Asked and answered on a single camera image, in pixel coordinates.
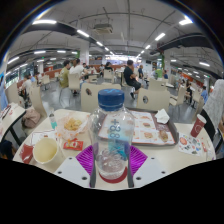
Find cream plastic cup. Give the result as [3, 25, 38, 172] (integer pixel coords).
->
[32, 137, 65, 165]

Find flat red pouch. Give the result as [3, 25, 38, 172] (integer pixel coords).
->
[19, 143, 35, 164]

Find crumpled white napkin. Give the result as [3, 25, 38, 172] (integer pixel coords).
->
[154, 108, 171, 125]

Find ceiling strip lights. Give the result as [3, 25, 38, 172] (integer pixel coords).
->
[6, 16, 213, 68]

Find brown food tray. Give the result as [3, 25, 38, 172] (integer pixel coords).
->
[96, 108, 180, 147]

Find pink bag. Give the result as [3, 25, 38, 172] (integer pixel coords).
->
[21, 107, 42, 129]

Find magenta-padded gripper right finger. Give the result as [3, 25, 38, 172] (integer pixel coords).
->
[126, 144, 172, 189]

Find printed paper flyer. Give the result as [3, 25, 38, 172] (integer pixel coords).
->
[178, 132, 209, 157]

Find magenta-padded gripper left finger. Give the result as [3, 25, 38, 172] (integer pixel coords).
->
[54, 143, 98, 189]

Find red paper cup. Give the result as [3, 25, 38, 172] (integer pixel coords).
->
[189, 113, 208, 138]

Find red sauce packet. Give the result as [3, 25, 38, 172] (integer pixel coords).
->
[62, 138, 84, 152]

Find ceiling air conditioner unit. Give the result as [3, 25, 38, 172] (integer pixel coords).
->
[92, 22, 114, 35]

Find neighbouring beige table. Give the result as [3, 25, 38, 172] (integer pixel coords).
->
[0, 102, 27, 141]

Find beige chair with round hole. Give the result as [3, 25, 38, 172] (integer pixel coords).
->
[80, 82, 122, 114]
[135, 87, 171, 113]

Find white card with red border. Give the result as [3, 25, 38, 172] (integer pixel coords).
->
[30, 129, 58, 146]

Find clear blue-capped water bottle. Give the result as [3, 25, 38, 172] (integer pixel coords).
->
[88, 88, 136, 181]

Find clear bag of fries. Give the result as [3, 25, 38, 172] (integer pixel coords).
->
[54, 113, 91, 141]

